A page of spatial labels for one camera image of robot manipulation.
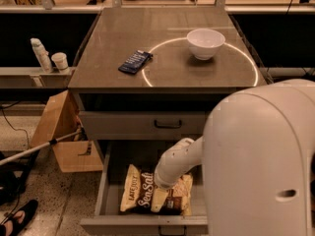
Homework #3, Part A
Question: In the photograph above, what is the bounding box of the white stick with black band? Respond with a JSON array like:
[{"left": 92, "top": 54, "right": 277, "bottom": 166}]
[{"left": 0, "top": 131, "right": 83, "bottom": 166}]

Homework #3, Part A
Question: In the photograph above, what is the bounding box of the open grey middle drawer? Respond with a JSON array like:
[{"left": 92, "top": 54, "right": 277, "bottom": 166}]
[{"left": 81, "top": 141, "right": 208, "bottom": 236}]

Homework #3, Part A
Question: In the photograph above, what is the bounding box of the white ceramic bowl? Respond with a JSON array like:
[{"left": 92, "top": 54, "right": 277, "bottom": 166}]
[{"left": 186, "top": 29, "right": 225, "bottom": 60}]

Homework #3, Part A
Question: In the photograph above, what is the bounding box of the dark blue snack bar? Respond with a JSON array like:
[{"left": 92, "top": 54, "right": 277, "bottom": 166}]
[{"left": 118, "top": 50, "right": 153, "bottom": 75}]

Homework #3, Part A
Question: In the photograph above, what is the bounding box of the brown Late July chip bag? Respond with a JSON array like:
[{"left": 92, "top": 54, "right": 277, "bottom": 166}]
[{"left": 120, "top": 164, "right": 193, "bottom": 215}]

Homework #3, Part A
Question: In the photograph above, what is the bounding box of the white spray bottle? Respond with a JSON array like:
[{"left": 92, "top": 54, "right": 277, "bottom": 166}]
[{"left": 31, "top": 38, "right": 53, "bottom": 73}]

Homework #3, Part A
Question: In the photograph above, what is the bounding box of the cardboard box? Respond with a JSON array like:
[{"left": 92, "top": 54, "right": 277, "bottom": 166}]
[{"left": 31, "top": 90, "right": 103, "bottom": 173}]

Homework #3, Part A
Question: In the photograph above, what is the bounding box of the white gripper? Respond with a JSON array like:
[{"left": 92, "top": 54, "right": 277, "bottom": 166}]
[{"left": 151, "top": 163, "right": 179, "bottom": 212}]

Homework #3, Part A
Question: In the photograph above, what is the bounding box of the grey drawer cabinet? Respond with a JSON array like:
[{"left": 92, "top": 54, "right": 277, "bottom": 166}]
[{"left": 67, "top": 6, "right": 269, "bottom": 159}]

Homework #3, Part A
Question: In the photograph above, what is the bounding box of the closed grey top drawer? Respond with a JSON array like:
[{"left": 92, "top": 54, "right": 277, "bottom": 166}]
[{"left": 79, "top": 111, "right": 206, "bottom": 141}]

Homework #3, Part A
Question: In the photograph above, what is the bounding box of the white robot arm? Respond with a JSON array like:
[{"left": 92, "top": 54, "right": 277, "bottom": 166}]
[{"left": 155, "top": 79, "right": 315, "bottom": 236}]

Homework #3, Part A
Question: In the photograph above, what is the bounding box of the black slip-on shoe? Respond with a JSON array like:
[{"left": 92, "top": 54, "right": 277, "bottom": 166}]
[{"left": 0, "top": 200, "right": 38, "bottom": 236}]

